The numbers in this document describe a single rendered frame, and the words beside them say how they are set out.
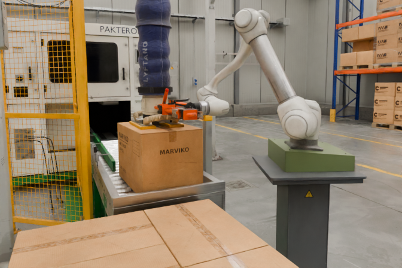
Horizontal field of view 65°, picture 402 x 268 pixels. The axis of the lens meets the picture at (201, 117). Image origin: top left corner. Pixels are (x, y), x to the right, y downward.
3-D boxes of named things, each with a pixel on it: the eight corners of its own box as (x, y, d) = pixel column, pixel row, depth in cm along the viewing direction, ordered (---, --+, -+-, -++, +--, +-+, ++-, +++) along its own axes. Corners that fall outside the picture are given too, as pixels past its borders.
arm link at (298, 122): (323, 130, 168) (318, 134, 149) (295, 142, 175) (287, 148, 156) (261, 6, 179) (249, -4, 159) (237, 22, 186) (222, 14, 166)
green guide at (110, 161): (85, 139, 386) (85, 132, 385) (94, 139, 390) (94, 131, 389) (101, 173, 241) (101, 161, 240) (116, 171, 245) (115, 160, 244)
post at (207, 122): (202, 228, 268) (201, 111, 258) (209, 227, 271) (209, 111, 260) (206, 232, 262) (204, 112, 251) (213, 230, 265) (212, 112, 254)
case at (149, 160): (119, 175, 237) (116, 122, 232) (168, 168, 255) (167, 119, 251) (142, 201, 184) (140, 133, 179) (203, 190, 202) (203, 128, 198)
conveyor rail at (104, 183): (84, 152, 387) (82, 136, 385) (88, 151, 389) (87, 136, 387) (113, 231, 177) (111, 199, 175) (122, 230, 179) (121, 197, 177)
